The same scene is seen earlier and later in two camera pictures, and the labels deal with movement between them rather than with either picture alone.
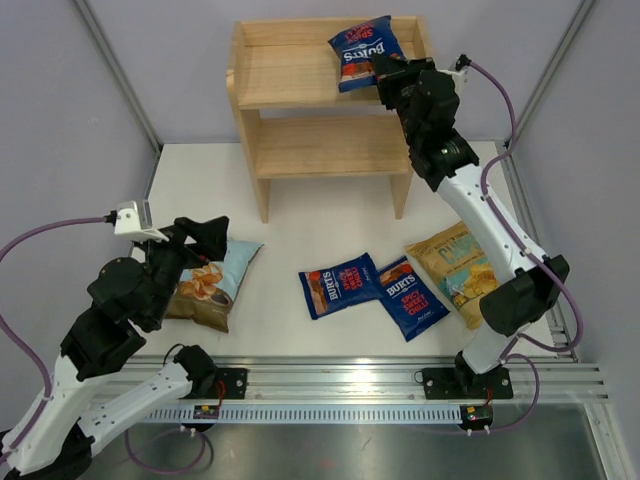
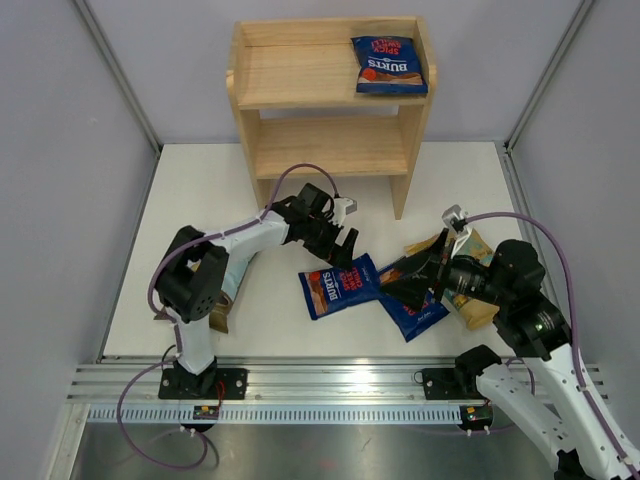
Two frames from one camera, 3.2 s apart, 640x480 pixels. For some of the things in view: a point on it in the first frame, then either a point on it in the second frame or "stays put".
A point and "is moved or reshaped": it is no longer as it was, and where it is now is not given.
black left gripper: [211, 238] to [338, 256]
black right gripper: [391, 73] to [423, 268]
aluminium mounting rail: [547, 377] stays put
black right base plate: [460, 383] stays put
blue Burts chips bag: [334, 286] stays put
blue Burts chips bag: [357, 48] is moved or reshaped
